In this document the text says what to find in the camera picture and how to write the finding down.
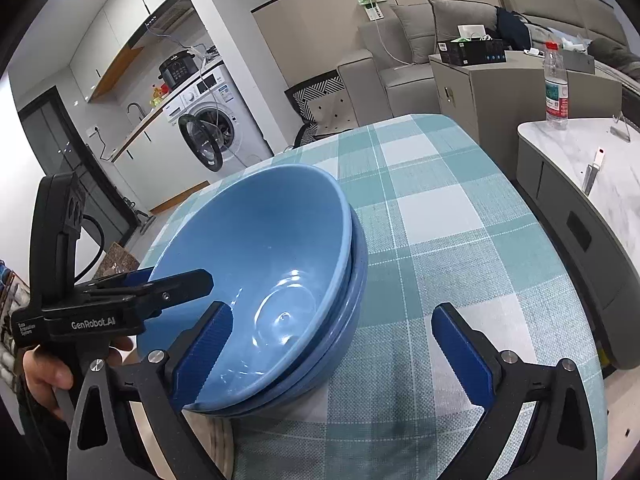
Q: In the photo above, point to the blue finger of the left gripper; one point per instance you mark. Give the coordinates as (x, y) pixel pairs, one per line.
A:
(156, 296)
(134, 278)

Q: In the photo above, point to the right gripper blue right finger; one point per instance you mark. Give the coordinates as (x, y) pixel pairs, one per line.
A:
(469, 353)

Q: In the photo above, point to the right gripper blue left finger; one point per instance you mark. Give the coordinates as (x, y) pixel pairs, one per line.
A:
(195, 352)

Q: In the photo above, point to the blue bowl front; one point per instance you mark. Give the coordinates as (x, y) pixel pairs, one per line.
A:
(318, 364)

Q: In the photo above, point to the blue bowl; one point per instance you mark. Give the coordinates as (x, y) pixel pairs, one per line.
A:
(277, 244)
(318, 364)

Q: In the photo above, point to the kitchen faucet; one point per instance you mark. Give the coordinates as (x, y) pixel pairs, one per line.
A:
(135, 113)

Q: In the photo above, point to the person left hand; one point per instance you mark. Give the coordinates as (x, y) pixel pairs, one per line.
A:
(45, 375)

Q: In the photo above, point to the teal checkered tablecloth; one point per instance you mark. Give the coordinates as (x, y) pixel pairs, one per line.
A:
(443, 224)

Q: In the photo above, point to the white washing machine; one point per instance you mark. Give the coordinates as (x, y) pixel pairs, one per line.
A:
(215, 123)

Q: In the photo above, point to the yellow oil bottle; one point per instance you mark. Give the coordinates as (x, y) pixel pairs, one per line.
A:
(157, 96)

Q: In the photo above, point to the black pressure cooker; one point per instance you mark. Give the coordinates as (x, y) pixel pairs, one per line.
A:
(176, 69)

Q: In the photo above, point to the white marble side table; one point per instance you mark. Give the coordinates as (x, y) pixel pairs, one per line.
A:
(584, 179)

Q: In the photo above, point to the patterned floor mat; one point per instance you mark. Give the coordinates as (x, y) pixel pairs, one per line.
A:
(323, 105)

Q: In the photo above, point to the range hood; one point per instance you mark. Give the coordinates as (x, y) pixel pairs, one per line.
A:
(162, 22)

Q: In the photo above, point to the grey side cabinet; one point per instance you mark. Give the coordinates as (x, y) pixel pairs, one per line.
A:
(490, 101)

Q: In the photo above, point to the clear water bottle red cap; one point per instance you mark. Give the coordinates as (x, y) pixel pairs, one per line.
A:
(555, 86)

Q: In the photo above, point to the grey sofa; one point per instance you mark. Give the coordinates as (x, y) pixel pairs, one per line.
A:
(391, 55)

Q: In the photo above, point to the black box on cabinet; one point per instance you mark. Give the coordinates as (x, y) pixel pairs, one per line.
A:
(472, 52)

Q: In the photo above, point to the white tissue box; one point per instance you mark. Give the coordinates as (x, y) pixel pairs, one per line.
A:
(472, 32)

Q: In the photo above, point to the grey cushion left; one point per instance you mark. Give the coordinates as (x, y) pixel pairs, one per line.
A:
(417, 22)

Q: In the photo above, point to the grey cushion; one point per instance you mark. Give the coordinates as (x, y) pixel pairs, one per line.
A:
(417, 22)
(450, 14)

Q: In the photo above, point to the grey cushion right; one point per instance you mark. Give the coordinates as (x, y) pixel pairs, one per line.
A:
(450, 14)

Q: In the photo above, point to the white wall socket charger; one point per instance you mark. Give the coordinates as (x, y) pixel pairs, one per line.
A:
(372, 9)

